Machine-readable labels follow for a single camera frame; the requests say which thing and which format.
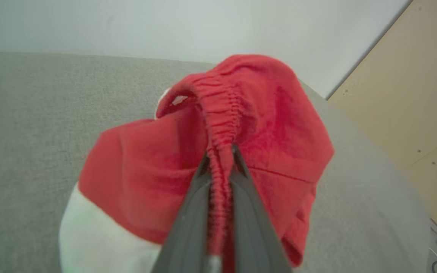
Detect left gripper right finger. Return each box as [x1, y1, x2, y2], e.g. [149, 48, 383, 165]
[229, 145, 293, 273]

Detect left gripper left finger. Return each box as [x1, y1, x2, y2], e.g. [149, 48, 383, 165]
[152, 154, 212, 273]

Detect red shorts with white stripes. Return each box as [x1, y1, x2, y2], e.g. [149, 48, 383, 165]
[58, 54, 335, 273]

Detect white cloth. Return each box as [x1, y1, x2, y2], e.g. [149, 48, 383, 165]
[0, 51, 431, 273]

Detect light wooden panel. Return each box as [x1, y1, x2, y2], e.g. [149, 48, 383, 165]
[328, 0, 437, 247]

